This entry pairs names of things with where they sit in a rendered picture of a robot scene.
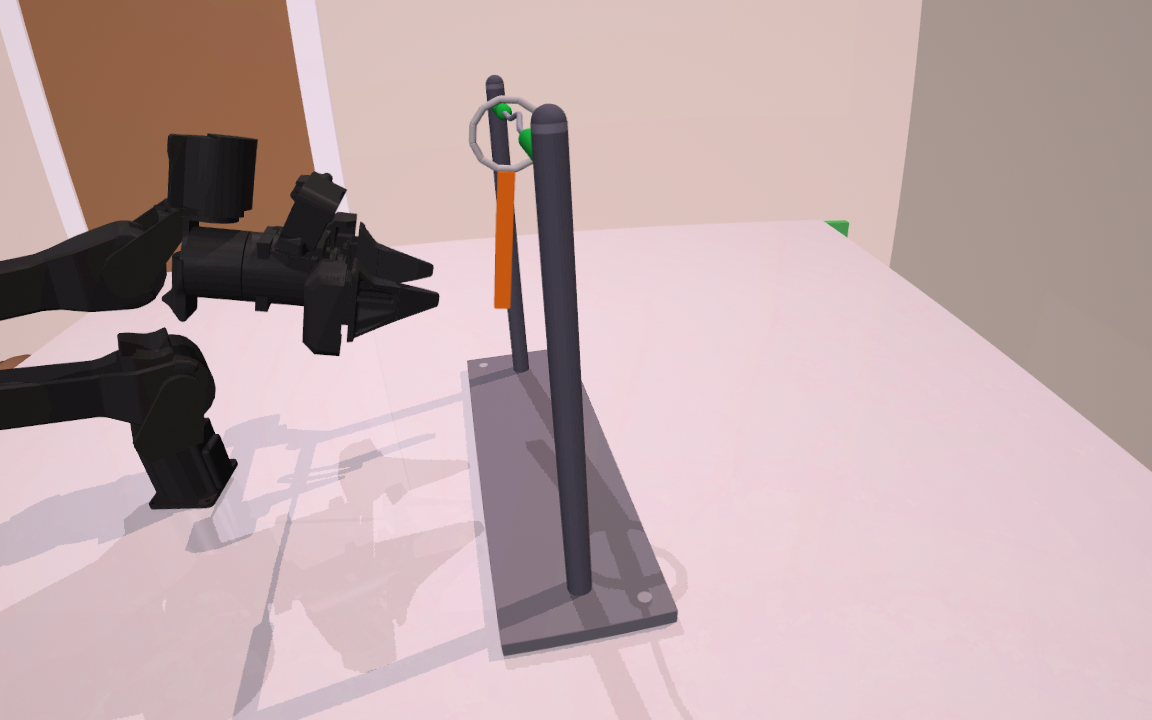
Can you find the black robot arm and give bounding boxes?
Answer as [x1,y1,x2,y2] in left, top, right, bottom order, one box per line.
[0,132,347,510]

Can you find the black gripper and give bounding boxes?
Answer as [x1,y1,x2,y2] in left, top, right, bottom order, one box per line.
[242,211,439,356]

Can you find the grey hoop with orange handle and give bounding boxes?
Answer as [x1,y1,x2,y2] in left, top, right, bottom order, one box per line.
[469,94,537,308]

